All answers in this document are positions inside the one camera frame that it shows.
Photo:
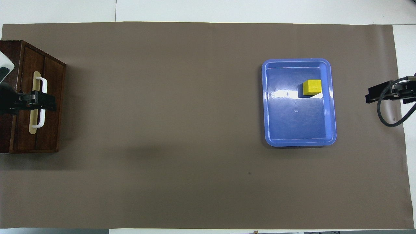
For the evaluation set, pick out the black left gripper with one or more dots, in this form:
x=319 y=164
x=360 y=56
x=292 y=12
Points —
x=8 y=100

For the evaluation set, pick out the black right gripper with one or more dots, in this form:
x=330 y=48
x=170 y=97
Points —
x=410 y=99

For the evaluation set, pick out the yellow cube block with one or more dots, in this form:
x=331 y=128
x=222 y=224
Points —
x=312 y=87

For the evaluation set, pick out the dark brown wooden cabinet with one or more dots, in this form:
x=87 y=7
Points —
x=53 y=130

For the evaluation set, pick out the blue plastic tray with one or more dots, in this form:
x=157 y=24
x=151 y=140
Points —
x=295 y=123

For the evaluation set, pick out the brown table mat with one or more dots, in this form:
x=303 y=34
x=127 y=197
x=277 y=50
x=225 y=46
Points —
x=178 y=130

